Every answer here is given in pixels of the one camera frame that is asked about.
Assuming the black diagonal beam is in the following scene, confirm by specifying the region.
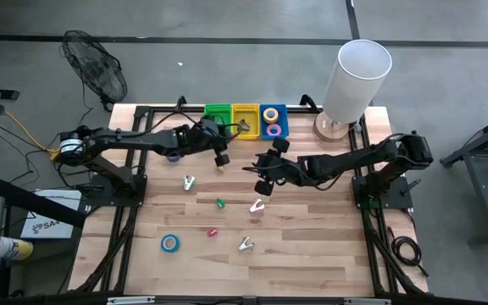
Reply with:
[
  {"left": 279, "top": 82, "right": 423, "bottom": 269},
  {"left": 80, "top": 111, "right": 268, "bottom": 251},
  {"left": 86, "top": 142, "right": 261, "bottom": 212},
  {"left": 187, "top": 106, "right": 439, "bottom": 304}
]
[{"left": 0, "top": 175, "right": 88, "bottom": 230}]

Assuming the white shade table lamp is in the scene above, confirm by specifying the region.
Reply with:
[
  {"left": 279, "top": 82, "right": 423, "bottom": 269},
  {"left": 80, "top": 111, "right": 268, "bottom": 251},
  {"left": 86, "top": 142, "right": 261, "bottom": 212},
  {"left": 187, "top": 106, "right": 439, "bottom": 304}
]
[{"left": 313, "top": 39, "right": 393, "bottom": 143}]

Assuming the white yellow spray can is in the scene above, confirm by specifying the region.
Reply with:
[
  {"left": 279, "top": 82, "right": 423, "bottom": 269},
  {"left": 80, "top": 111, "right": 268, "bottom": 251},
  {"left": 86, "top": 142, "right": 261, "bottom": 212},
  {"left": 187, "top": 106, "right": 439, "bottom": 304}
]
[{"left": 0, "top": 236, "right": 34, "bottom": 261}]

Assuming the coiled black cable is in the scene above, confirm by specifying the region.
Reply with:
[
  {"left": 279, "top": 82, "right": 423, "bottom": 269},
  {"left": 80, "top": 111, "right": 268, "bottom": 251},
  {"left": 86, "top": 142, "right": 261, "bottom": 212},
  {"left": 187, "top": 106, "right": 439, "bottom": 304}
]
[{"left": 390, "top": 226, "right": 430, "bottom": 279}]

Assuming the blue plastic basket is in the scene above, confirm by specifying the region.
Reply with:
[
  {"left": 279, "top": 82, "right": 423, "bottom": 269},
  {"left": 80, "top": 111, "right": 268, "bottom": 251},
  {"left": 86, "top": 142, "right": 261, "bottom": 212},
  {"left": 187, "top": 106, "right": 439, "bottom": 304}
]
[{"left": 259, "top": 103, "right": 291, "bottom": 141}]

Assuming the yellow plastic basket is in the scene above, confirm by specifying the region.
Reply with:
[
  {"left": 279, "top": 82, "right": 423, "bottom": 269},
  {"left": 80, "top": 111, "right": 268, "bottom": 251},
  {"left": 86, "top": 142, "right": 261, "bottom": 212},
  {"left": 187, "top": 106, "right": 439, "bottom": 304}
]
[{"left": 231, "top": 103, "right": 261, "bottom": 141}]

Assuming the green plastic basket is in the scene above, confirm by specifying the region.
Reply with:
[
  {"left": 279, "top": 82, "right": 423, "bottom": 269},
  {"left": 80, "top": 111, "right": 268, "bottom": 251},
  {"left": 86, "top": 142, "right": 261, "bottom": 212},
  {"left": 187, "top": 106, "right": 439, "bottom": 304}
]
[{"left": 203, "top": 103, "right": 233, "bottom": 139}]

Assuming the black floor fan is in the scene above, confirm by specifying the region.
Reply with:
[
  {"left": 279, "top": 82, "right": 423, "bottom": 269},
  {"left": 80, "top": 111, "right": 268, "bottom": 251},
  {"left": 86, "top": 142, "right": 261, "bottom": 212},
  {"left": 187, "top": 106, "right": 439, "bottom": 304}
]
[{"left": 60, "top": 29, "right": 129, "bottom": 112}]

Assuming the yellow power cable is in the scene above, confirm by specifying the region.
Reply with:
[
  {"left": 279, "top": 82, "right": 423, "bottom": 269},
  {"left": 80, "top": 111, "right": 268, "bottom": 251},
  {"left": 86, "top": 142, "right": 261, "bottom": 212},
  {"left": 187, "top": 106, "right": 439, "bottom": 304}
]
[{"left": 0, "top": 87, "right": 61, "bottom": 160}]

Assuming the black side table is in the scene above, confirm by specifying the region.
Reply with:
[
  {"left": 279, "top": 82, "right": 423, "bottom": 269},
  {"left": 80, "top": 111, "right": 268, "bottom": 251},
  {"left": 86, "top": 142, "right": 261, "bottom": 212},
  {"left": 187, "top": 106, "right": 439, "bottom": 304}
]
[{"left": 438, "top": 108, "right": 488, "bottom": 247}]

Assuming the black aluminium table frame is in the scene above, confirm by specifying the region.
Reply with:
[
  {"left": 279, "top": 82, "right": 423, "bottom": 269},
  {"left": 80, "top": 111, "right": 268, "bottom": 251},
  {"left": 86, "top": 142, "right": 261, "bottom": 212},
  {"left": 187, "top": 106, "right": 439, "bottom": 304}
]
[{"left": 68, "top": 95, "right": 430, "bottom": 297}]

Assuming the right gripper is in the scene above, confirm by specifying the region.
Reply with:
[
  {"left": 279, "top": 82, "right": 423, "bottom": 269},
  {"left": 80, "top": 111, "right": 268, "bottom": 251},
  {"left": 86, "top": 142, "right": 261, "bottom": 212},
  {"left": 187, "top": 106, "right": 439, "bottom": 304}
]
[{"left": 253, "top": 137, "right": 301, "bottom": 197}]

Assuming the blue tape roll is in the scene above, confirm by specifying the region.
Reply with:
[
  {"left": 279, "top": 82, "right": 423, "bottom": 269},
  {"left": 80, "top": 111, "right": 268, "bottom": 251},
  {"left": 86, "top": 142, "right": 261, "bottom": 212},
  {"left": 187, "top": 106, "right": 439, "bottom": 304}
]
[{"left": 160, "top": 233, "right": 181, "bottom": 254}]

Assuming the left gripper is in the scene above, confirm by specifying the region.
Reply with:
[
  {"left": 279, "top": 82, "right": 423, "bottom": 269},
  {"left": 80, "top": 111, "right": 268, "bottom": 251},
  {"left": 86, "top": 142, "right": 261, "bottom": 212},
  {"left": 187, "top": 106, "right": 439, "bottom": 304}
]
[{"left": 180, "top": 117, "right": 231, "bottom": 168}]

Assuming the silver table edge bracket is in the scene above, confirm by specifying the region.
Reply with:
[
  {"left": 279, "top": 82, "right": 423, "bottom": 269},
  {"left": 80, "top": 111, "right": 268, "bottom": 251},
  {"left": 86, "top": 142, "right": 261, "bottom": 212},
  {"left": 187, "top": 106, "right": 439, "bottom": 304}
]
[
  {"left": 343, "top": 297, "right": 393, "bottom": 305},
  {"left": 106, "top": 296, "right": 156, "bottom": 305}
]

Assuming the grey staple remover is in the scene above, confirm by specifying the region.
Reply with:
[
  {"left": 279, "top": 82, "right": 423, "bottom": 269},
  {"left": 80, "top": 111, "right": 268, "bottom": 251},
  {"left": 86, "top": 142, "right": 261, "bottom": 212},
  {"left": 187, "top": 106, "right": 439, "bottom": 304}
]
[{"left": 237, "top": 236, "right": 256, "bottom": 252}]

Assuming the white paper sign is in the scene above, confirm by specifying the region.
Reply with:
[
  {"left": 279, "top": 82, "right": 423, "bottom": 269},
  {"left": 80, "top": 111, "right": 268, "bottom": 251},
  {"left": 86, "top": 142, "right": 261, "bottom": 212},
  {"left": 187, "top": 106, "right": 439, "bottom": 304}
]
[{"left": 19, "top": 189, "right": 83, "bottom": 241}]

